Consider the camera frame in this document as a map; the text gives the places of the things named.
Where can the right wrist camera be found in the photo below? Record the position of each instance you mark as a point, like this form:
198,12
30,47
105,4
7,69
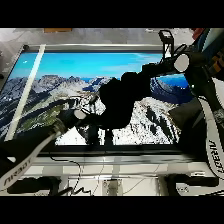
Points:
165,35

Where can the red garment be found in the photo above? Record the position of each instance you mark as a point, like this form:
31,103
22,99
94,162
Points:
197,32

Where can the orange black striped garment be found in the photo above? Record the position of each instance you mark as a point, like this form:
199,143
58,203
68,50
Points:
218,61

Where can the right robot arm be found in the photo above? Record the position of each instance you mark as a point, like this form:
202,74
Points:
213,133

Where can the black pants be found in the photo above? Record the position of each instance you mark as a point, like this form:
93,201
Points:
121,100

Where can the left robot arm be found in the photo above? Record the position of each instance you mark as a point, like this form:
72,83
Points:
25,160

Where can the heap of clothes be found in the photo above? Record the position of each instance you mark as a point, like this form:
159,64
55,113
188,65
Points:
208,40

